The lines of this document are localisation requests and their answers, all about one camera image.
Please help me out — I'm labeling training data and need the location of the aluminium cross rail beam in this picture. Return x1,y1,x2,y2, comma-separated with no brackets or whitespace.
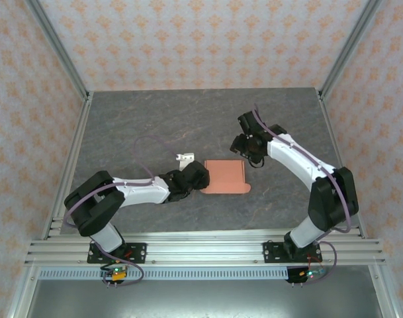
24,231,386,266

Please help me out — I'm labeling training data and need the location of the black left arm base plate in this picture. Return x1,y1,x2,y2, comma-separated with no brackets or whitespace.
87,242,148,264

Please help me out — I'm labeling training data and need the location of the salmon paper box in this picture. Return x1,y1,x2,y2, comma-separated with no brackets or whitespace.
200,159,253,196

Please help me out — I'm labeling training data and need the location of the aluminium table side rail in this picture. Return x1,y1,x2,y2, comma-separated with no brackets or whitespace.
42,91,95,240
316,88,367,239

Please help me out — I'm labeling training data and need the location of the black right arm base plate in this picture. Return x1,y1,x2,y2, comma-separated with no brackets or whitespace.
263,240,323,265

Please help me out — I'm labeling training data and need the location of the slotted grey cable duct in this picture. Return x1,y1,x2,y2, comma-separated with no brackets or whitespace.
38,267,290,280

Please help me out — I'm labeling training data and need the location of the aluminium frame post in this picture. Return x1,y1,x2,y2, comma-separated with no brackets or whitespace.
24,0,91,101
318,0,386,101

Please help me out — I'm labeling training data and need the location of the grey metal sheet panel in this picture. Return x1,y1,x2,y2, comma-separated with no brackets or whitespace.
9,278,394,318

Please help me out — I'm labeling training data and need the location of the aluminium frame leg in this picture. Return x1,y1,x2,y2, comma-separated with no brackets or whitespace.
6,264,40,318
368,264,401,318

